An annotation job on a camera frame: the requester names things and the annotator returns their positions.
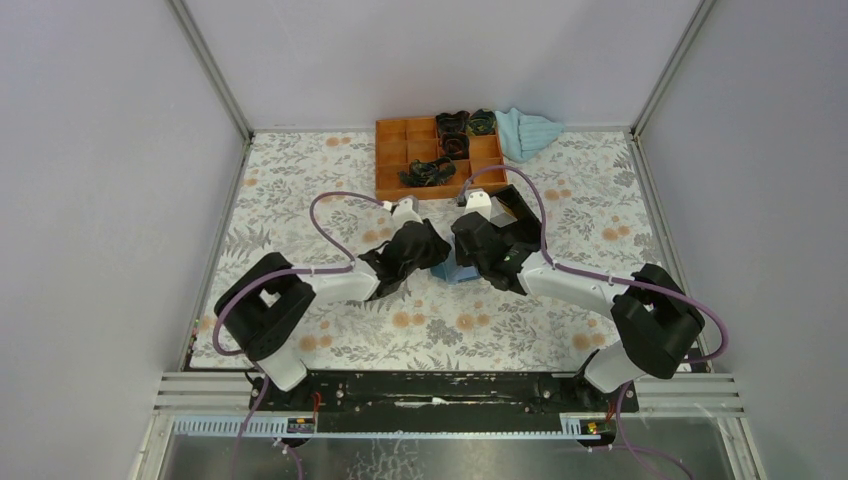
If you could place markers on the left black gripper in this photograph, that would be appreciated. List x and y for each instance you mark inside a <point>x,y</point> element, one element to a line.
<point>438,249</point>

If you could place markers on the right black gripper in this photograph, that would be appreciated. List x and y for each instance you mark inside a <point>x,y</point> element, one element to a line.
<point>461,259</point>

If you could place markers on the blue leather card holder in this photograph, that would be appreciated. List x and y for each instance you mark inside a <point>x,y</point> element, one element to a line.
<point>452,273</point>

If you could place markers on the orange compartment tray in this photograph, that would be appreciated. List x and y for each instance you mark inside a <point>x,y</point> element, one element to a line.
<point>432,157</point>

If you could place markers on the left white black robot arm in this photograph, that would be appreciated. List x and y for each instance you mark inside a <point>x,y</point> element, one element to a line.
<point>263,308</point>

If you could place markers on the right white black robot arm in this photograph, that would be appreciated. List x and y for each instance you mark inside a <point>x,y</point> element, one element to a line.
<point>655,327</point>

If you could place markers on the white card in box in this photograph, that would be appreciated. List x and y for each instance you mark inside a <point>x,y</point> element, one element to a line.
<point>501,216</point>

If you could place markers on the black card box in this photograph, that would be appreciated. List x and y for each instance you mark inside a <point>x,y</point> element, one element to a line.
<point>520,212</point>

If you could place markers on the black tangled band pile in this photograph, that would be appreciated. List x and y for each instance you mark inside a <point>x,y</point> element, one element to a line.
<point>420,174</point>

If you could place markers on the black rolled band centre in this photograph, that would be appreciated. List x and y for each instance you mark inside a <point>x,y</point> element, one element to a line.
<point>455,145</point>

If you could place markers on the black rolled band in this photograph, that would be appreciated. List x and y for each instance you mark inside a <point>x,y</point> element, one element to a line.
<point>452,123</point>
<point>482,122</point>
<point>455,145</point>

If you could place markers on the light blue folded cloth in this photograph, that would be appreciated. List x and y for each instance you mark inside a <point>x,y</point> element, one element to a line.
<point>523,136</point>

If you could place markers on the black rolled band left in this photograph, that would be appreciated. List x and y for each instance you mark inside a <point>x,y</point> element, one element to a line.
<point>452,123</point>

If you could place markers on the black rolled band top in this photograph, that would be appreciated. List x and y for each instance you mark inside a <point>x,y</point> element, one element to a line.
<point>482,122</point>

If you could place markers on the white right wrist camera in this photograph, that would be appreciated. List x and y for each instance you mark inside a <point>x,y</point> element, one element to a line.
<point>478,201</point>

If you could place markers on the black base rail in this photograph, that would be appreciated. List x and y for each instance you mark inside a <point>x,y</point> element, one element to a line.
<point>431,402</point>

